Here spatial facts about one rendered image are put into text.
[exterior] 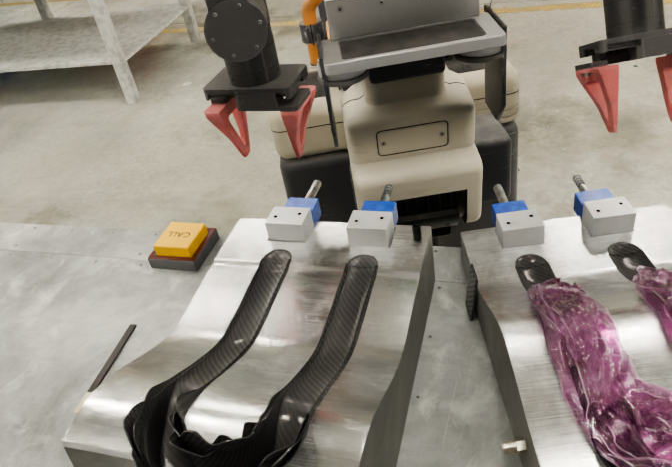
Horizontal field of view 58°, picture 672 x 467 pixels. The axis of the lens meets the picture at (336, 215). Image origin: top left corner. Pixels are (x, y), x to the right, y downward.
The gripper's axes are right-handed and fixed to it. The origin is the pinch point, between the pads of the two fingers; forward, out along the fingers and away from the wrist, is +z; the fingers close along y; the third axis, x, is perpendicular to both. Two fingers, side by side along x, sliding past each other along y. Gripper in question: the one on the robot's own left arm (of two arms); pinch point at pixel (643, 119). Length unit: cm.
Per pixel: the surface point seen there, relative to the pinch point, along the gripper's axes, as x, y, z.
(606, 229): 4.3, -3.4, 12.7
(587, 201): 6.6, -4.4, 9.4
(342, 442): -24.1, -37.0, 18.6
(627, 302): -10.3, -8.1, 16.5
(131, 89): 287, -149, -41
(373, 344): -9.2, -33.4, 17.1
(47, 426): -3, -72, 23
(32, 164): 241, -192, -9
